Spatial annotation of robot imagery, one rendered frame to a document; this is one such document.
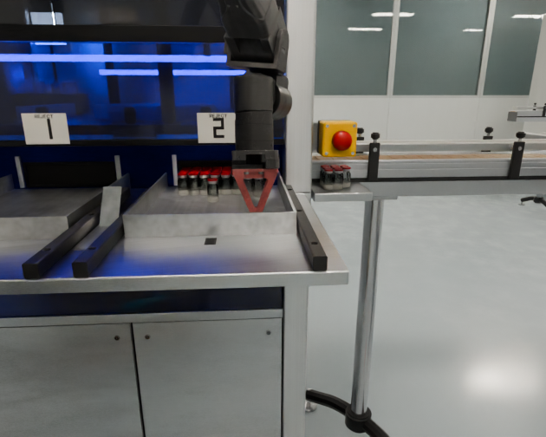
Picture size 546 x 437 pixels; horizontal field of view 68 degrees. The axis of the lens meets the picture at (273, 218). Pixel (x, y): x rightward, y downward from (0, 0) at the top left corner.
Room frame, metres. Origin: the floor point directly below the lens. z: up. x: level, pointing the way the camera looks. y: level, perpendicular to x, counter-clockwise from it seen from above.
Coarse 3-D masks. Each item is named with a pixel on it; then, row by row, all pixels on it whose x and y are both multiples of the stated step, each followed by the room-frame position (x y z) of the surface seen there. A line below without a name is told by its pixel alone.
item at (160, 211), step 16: (160, 192) 0.84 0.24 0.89; (176, 192) 0.86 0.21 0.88; (272, 192) 0.86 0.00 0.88; (288, 192) 0.72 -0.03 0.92; (144, 208) 0.69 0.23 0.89; (160, 208) 0.73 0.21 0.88; (176, 208) 0.73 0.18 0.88; (192, 208) 0.73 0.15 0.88; (208, 208) 0.73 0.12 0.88; (224, 208) 0.73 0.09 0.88; (240, 208) 0.73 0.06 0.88; (272, 208) 0.73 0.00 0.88; (288, 208) 0.69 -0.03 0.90; (128, 224) 0.58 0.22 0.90; (144, 224) 0.58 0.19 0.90; (160, 224) 0.58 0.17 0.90; (176, 224) 0.58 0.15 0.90; (192, 224) 0.59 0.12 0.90; (208, 224) 0.59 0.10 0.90; (224, 224) 0.59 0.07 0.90; (240, 224) 0.59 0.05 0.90; (256, 224) 0.59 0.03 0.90; (272, 224) 0.59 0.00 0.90; (288, 224) 0.60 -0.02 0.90
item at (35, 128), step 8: (24, 120) 0.82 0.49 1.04; (32, 120) 0.82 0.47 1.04; (40, 120) 0.82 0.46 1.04; (56, 120) 0.83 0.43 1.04; (64, 120) 0.83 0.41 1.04; (24, 128) 0.82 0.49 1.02; (32, 128) 0.82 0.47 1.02; (40, 128) 0.82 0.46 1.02; (48, 128) 0.82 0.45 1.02; (56, 128) 0.82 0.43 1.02; (64, 128) 0.83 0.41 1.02; (32, 136) 0.82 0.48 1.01; (40, 136) 0.82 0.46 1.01; (48, 136) 0.82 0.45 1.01; (56, 136) 0.82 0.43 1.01; (64, 136) 0.83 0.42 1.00
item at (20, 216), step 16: (128, 176) 0.91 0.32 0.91; (0, 192) 0.84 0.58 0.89; (16, 192) 0.86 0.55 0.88; (32, 192) 0.86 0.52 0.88; (48, 192) 0.86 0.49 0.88; (64, 192) 0.86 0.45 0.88; (80, 192) 0.86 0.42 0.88; (96, 192) 0.86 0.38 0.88; (0, 208) 0.73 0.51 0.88; (16, 208) 0.73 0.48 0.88; (32, 208) 0.73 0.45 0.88; (48, 208) 0.73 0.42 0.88; (64, 208) 0.73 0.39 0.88; (80, 208) 0.62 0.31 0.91; (0, 224) 0.57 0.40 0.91; (16, 224) 0.57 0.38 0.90; (32, 224) 0.57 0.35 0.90; (48, 224) 0.57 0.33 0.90; (64, 224) 0.57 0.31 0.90
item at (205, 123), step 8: (200, 120) 0.84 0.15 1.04; (208, 120) 0.84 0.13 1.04; (224, 120) 0.85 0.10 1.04; (232, 120) 0.85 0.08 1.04; (200, 128) 0.84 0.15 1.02; (208, 128) 0.84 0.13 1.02; (224, 128) 0.85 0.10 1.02; (232, 128) 0.85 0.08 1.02; (200, 136) 0.84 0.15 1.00; (208, 136) 0.84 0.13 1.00; (224, 136) 0.85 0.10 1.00; (232, 136) 0.85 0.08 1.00
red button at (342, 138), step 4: (336, 132) 0.84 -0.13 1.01; (340, 132) 0.83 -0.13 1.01; (344, 132) 0.83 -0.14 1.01; (336, 136) 0.83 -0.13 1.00; (340, 136) 0.83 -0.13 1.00; (344, 136) 0.83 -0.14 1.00; (348, 136) 0.83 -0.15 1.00; (332, 140) 0.84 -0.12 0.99; (336, 140) 0.83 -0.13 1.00; (340, 140) 0.83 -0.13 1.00; (344, 140) 0.83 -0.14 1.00; (348, 140) 0.83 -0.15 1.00; (352, 140) 0.84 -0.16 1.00; (332, 144) 0.85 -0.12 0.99; (336, 144) 0.83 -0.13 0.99; (340, 144) 0.83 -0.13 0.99; (344, 144) 0.83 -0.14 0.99; (348, 144) 0.83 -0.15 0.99; (336, 148) 0.83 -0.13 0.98; (340, 148) 0.83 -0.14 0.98; (344, 148) 0.83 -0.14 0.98
